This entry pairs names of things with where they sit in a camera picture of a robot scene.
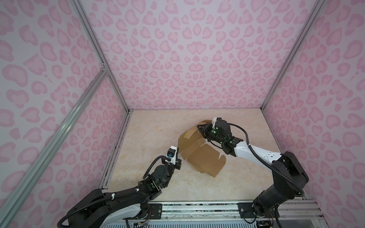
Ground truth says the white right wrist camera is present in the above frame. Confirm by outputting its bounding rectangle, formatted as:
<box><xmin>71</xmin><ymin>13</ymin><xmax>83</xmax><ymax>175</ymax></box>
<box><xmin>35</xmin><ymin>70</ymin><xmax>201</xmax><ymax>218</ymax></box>
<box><xmin>212</xmin><ymin>117</ymin><xmax>221</xmax><ymax>129</ymax></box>

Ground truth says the aluminium corner post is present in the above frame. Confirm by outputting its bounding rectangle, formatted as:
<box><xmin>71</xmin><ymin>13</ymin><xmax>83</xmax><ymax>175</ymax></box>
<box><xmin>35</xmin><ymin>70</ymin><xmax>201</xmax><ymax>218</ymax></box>
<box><xmin>70</xmin><ymin>0</ymin><xmax>130</xmax><ymax>114</ymax></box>
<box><xmin>260</xmin><ymin>0</ymin><xmax>327</xmax><ymax>112</ymax></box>

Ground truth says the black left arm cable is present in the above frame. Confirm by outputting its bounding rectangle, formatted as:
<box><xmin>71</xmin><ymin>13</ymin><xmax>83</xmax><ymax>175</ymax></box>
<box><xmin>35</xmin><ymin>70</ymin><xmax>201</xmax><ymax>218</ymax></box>
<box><xmin>142</xmin><ymin>155</ymin><xmax>169</xmax><ymax>180</ymax></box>

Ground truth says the aluminium right corner post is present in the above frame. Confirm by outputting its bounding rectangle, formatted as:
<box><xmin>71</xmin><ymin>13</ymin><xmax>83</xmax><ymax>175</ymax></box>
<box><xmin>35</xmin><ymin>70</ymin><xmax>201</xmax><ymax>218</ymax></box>
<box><xmin>260</xmin><ymin>0</ymin><xmax>327</xmax><ymax>112</ymax></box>

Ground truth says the brown cardboard box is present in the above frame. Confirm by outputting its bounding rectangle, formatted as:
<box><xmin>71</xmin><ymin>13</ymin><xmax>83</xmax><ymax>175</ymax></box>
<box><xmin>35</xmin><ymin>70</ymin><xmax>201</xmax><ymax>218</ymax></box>
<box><xmin>178</xmin><ymin>125</ymin><xmax>226</xmax><ymax>178</ymax></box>

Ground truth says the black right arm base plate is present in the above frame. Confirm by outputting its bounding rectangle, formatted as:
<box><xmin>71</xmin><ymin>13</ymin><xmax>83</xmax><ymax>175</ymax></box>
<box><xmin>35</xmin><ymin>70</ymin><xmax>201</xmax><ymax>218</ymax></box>
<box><xmin>237</xmin><ymin>202</ymin><xmax>275</xmax><ymax>219</ymax></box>

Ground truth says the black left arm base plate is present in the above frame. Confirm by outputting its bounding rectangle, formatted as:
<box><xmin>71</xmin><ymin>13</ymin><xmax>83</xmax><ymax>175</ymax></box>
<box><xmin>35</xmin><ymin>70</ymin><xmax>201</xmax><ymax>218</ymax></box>
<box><xmin>142</xmin><ymin>203</ymin><xmax>163</xmax><ymax>220</ymax></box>

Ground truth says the aluminium left corner post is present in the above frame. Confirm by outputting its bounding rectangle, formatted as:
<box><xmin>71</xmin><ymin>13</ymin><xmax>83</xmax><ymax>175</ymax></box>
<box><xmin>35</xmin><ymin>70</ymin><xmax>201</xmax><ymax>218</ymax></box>
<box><xmin>70</xmin><ymin>0</ymin><xmax>130</xmax><ymax>114</ymax></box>

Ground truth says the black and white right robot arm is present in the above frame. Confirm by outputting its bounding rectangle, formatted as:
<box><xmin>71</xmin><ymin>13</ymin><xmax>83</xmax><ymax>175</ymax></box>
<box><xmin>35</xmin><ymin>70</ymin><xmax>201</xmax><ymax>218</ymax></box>
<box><xmin>197</xmin><ymin>118</ymin><xmax>309</xmax><ymax>218</ymax></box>

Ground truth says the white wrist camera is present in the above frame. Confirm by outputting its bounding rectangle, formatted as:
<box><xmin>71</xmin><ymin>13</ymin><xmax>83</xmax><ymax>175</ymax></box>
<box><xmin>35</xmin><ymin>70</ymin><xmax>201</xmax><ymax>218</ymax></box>
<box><xmin>167</xmin><ymin>146</ymin><xmax>178</xmax><ymax>165</ymax></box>
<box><xmin>212</xmin><ymin>117</ymin><xmax>221</xmax><ymax>129</ymax></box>

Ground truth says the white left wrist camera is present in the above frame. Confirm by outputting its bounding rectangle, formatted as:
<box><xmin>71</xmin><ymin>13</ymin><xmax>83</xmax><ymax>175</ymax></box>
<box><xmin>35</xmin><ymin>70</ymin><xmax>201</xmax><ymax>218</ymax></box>
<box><xmin>167</xmin><ymin>146</ymin><xmax>178</xmax><ymax>165</ymax></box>

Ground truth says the aluminium diagonal frame bar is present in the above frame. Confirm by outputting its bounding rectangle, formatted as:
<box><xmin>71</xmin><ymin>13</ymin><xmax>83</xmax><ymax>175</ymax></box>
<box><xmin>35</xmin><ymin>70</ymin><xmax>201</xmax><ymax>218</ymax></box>
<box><xmin>0</xmin><ymin>68</ymin><xmax>108</xmax><ymax>226</ymax></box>

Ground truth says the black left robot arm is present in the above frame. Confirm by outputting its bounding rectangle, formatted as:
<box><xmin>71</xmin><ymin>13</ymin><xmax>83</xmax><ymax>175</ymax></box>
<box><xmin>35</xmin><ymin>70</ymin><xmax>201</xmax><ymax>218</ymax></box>
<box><xmin>57</xmin><ymin>156</ymin><xmax>182</xmax><ymax>228</ymax></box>

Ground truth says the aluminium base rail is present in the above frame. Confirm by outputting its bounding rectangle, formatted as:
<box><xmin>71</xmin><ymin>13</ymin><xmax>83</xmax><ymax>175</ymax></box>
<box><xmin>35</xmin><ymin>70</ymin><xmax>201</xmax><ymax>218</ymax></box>
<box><xmin>75</xmin><ymin>199</ymin><xmax>330</xmax><ymax>228</ymax></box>

